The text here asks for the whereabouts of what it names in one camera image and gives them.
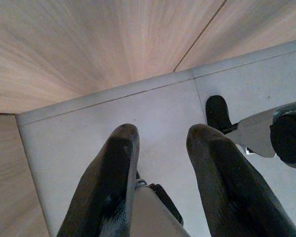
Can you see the wooden side cabinet front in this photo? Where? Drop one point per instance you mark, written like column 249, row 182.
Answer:
column 7, row 172

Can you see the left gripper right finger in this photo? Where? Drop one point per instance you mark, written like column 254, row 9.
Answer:
column 227, row 187

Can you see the wooden sink cabinet front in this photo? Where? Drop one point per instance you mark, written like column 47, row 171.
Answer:
column 88, row 49

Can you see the robot right leg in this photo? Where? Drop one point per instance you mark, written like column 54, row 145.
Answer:
column 256, row 133

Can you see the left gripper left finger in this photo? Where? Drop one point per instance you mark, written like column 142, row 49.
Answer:
column 108, row 177

